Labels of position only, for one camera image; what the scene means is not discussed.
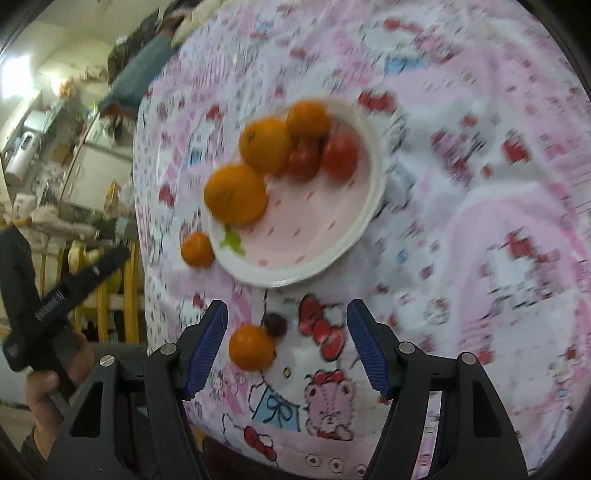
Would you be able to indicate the large orange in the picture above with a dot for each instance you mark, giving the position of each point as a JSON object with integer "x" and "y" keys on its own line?
{"x": 235, "y": 194}

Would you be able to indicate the pink strawberry plate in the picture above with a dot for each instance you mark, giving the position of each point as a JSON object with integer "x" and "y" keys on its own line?
{"x": 314, "y": 221}

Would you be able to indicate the orange with dark mark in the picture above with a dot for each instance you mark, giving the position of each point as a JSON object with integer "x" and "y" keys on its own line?
{"x": 265, "y": 145}

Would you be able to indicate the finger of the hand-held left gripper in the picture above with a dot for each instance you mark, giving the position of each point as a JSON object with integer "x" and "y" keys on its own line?
{"x": 16, "y": 263}
{"x": 101, "y": 270}

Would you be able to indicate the dark grape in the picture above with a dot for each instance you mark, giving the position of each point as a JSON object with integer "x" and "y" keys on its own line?
{"x": 275, "y": 323}

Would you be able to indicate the pink cartoon printed blanket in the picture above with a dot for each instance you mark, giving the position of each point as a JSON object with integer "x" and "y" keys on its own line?
{"x": 461, "y": 184}

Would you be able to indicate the white water heater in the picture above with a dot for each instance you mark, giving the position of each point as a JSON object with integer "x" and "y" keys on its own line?
{"x": 21, "y": 154}

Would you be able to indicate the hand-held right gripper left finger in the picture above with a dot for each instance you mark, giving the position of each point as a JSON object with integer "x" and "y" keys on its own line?
{"x": 207, "y": 346}

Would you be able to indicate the person's left hand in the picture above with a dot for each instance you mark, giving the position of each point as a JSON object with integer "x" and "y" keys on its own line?
{"x": 41, "y": 397}

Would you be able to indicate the small orange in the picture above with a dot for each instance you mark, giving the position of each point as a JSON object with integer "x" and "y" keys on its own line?
{"x": 197, "y": 249}

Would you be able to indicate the yellow stool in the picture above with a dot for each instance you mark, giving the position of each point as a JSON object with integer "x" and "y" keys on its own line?
{"x": 131, "y": 295}

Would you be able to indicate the large red tomato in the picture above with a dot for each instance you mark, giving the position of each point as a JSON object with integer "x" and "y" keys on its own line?
{"x": 340, "y": 154}

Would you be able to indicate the cream duvet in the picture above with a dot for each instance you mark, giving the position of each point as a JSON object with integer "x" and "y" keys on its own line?
{"x": 189, "y": 25}

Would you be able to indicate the pile of clothes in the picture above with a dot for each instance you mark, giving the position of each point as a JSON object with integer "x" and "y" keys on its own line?
{"x": 138, "y": 41}

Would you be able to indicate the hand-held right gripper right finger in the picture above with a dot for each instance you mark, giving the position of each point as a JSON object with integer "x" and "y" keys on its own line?
{"x": 369, "y": 346}

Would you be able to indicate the small red tomato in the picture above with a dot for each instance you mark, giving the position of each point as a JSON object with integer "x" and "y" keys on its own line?
{"x": 304, "y": 159}

